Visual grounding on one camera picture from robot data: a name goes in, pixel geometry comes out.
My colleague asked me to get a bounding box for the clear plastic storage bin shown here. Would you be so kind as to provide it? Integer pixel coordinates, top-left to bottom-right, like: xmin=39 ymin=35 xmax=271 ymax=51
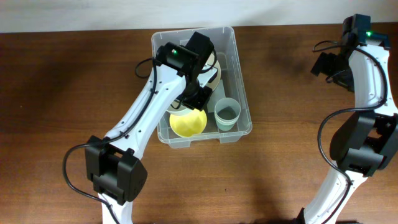
xmin=151 ymin=27 xmax=252 ymax=149

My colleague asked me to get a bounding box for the white label in bin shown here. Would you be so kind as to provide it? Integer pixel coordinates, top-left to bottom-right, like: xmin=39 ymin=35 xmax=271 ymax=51
xmin=206 ymin=80 xmax=226 ymax=113

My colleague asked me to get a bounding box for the black cable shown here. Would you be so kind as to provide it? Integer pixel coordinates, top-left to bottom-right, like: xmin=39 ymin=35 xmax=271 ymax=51
xmin=62 ymin=46 xmax=218 ymax=224
xmin=312 ymin=39 xmax=389 ymax=224

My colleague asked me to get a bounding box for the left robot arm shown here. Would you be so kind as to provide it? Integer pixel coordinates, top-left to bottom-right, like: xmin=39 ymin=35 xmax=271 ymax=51
xmin=85 ymin=32 xmax=217 ymax=223

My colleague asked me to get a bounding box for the yellow bowl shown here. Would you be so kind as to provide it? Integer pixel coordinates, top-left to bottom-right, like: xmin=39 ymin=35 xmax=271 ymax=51
xmin=169 ymin=110 xmax=207 ymax=138

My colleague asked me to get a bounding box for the white bowl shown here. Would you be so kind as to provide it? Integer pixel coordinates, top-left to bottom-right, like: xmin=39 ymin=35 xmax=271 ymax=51
xmin=167 ymin=100 xmax=193 ymax=116

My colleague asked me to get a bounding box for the cream plastic cup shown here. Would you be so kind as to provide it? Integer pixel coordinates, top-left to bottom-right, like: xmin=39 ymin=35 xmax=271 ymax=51
xmin=215 ymin=113 xmax=239 ymax=126

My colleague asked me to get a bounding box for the grey plastic cup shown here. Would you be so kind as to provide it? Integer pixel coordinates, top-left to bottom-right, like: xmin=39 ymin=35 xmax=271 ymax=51
xmin=215 ymin=98 xmax=241 ymax=116

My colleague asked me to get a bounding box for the left black cable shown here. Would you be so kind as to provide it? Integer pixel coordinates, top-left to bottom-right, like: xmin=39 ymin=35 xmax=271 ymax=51
xmin=62 ymin=46 xmax=218 ymax=224

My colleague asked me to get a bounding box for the cream white plate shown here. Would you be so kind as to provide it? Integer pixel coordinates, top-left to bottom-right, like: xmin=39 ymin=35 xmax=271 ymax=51
xmin=203 ymin=53 xmax=221 ymax=91

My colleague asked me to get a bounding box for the green plastic cup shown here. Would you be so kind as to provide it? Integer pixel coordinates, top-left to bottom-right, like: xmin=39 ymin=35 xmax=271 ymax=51
xmin=216 ymin=120 xmax=236 ymax=131

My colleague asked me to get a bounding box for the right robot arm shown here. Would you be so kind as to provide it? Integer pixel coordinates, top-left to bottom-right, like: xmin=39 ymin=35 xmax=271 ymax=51
xmin=293 ymin=14 xmax=397 ymax=223

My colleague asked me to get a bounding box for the right black cable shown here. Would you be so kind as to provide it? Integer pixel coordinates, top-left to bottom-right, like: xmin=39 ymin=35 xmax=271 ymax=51
xmin=312 ymin=39 xmax=389 ymax=224

